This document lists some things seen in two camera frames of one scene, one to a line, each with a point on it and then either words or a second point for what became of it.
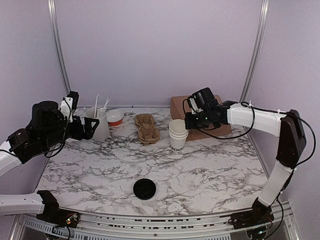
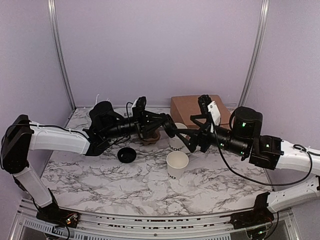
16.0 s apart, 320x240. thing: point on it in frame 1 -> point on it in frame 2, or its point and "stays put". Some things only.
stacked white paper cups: x=178 y=132 stays put
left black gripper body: x=76 y=134 -> x=140 y=127
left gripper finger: x=88 y=129 -> x=162 y=117
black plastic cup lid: x=144 y=189 -> x=169 y=125
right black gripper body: x=202 y=121 -> x=205 y=132
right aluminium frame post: x=257 y=48 stays put
